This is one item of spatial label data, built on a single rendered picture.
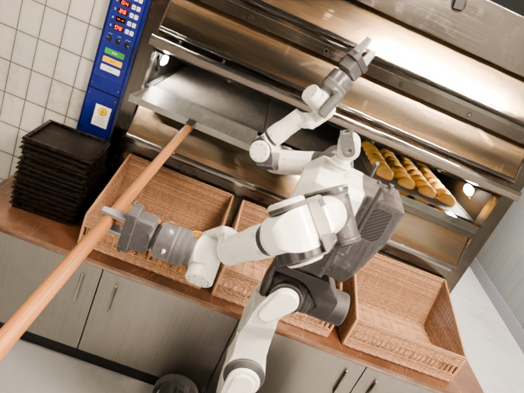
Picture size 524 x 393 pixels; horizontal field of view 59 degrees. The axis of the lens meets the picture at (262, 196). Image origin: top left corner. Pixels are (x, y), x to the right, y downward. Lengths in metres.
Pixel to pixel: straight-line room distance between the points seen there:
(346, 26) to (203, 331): 1.46
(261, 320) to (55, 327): 1.08
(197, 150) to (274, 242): 1.45
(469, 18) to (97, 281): 1.93
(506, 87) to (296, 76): 0.95
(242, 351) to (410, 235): 1.21
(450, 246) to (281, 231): 1.80
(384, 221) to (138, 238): 0.66
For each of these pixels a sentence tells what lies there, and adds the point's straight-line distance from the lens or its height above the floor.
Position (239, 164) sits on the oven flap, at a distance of 2.30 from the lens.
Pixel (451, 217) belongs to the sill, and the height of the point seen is 1.17.
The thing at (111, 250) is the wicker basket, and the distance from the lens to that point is 2.06.
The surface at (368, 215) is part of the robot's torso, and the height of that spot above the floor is 1.36.
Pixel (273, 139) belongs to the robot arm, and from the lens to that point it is 1.66.
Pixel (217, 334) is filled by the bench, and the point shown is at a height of 0.44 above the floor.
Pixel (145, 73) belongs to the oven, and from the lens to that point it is 2.29.
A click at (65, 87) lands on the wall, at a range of 2.43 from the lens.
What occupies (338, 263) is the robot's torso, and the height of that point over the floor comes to 1.18.
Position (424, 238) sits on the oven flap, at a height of 1.01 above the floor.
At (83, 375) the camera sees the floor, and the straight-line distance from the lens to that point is 2.38.
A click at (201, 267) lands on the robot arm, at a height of 1.19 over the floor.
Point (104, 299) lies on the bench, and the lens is 2.13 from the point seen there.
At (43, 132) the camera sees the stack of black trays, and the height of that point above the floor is 0.90.
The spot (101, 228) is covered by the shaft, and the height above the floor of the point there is 1.20.
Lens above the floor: 1.75
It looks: 21 degrees down
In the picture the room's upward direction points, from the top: 24 degrees clockwise
